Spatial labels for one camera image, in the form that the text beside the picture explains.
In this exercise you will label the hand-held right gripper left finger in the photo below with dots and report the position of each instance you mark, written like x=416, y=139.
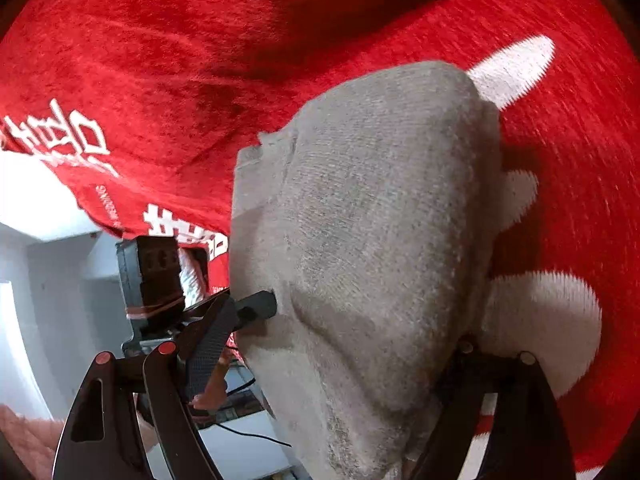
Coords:
x=165, y=410

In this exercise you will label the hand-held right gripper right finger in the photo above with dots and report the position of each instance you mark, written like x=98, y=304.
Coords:
x=530, y=410

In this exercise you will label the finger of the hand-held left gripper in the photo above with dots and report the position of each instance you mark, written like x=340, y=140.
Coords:
x=210, y=345

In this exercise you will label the grey knit small garment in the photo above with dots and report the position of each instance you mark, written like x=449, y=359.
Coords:
x=375, y=210

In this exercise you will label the pink fuzzy cloth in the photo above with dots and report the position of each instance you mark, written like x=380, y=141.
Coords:
x=25, y=440

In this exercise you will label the red printed blanket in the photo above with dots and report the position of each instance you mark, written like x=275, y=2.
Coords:
x=150, y=60

